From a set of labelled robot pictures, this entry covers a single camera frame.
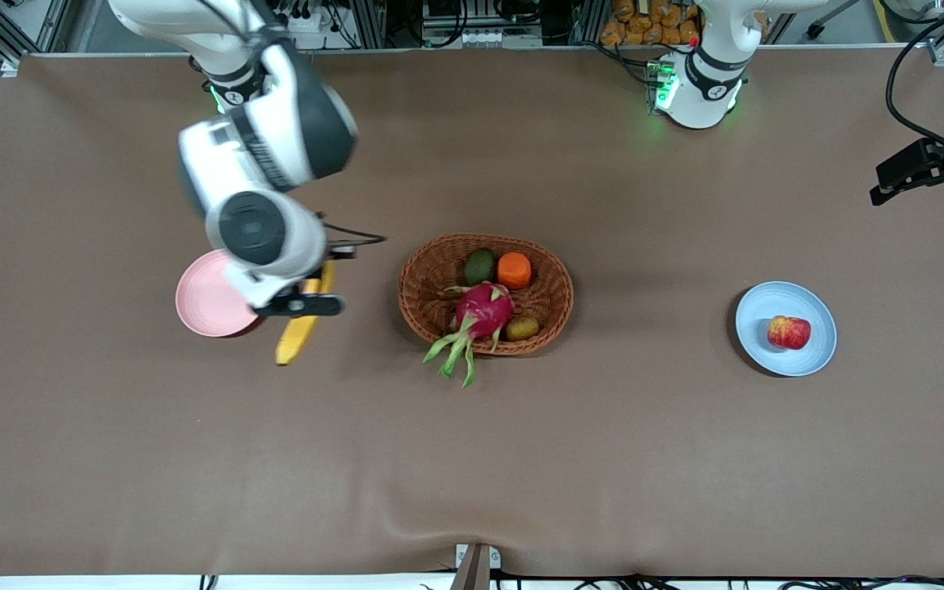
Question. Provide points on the brown wicker basket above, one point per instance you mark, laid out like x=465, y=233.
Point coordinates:
x=416, y=287

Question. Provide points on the pink plate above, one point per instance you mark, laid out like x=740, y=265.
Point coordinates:
x=201, y=303

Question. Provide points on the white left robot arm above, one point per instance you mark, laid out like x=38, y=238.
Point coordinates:
x=705, y=82

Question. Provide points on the aluminium frame post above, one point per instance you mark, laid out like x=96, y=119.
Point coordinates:
x=367, y=23
x=587, y=20

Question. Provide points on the yellow banana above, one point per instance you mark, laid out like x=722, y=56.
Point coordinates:
x=296, y=336

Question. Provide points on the orange fruit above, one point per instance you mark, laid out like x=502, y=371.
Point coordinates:
x=515, y=270

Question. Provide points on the pink dragon fruit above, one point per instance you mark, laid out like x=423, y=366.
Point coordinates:
x=484, y=310

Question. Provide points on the green avocado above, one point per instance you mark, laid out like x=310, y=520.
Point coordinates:
x=480, y=267

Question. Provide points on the brown table cloth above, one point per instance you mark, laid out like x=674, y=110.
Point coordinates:
x=193, y=459

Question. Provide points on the light blue plate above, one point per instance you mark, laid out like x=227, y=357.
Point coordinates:
x=767, y=360

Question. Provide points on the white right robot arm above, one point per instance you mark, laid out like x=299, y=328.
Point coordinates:
x=226, y=156

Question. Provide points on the red apple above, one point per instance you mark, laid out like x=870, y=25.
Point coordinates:
x=789, y=333

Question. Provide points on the brown kiwi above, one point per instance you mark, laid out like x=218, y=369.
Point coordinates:
x=523, y=327

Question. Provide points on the white power strip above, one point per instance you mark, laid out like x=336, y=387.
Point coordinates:
x=320, y=29

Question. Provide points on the bag of orange round items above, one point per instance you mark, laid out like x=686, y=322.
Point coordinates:
x=632, y=29

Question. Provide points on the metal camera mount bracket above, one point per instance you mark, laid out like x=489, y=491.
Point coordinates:
x=476, y=569

